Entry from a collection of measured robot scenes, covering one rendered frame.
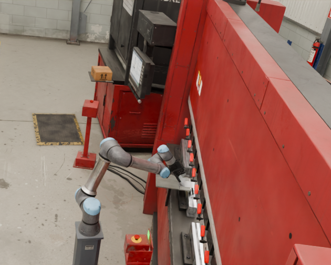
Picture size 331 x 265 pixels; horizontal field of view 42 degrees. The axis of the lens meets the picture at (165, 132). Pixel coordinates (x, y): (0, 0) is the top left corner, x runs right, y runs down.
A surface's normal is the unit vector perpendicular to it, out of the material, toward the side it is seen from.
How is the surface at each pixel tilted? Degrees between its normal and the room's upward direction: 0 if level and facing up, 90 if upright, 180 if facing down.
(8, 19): 90
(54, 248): 0
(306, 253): 0
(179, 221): 0
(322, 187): 90
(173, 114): 90
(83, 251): 90
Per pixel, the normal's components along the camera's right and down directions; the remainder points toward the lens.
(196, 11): 0.02, 0.46
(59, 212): 0.18, -0.88
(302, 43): -0.95, -0.03
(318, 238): -0.98, -0.15
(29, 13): 0.27, 0.48
